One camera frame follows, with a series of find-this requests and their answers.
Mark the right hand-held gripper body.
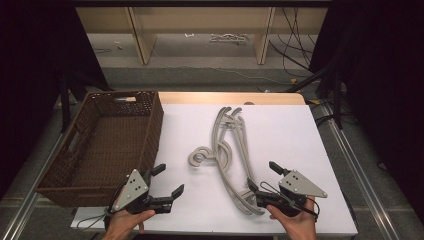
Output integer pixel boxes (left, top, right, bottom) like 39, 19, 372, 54
256, 170, 328, 218

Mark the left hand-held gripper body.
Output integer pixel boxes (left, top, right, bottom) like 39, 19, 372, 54
104, 168, 174, 216

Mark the brown woven basket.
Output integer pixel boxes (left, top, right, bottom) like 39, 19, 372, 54
34, 90, 165, 208

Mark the person's left hand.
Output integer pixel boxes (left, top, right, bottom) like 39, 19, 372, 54
101, 208, 157, 240

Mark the person's right hand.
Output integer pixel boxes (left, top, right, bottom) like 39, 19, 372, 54
265, 196, 318, 240

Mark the white table board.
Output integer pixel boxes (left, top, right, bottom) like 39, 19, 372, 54
70, 103, 359, 238

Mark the wooden table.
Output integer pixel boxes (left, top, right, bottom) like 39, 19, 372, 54
158, 92, 307, 106

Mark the white plastic object on floor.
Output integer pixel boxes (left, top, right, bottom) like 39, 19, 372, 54
209, 32, 250, 45

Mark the black curtain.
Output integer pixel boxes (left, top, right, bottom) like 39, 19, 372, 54
0, 0, 111, 201
309, 0, 424, 214

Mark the right hand-held gripper cable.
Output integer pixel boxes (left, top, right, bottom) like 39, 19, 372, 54
259, 181, 321, 221

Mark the hand-held gripper cable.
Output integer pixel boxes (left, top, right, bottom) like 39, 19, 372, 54
259, 181, 321, 221
76, 181, 129, 232

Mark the left hand-held gripper cable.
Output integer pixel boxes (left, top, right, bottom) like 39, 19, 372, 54
76, 181, 129, 232

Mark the aluminium rail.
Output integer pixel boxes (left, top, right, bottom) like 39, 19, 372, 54
0, 133, 66, 240
321, 103, 401, 240

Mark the white cable on floor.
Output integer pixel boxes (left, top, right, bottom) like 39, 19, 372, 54
149, 49, 291, 85

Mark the beige wooden shelf frame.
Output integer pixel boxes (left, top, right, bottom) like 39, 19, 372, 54
75, 6, 329, 66

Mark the bundle of black cables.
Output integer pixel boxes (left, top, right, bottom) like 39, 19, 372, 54
269, 6, 318, 72

